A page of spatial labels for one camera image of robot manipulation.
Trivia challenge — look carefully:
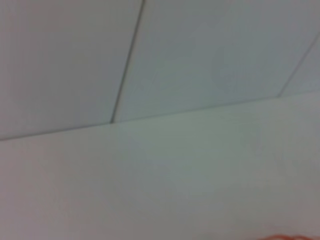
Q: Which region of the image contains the orange wire basket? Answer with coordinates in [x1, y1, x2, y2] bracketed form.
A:
[258, 233, 320, 240]

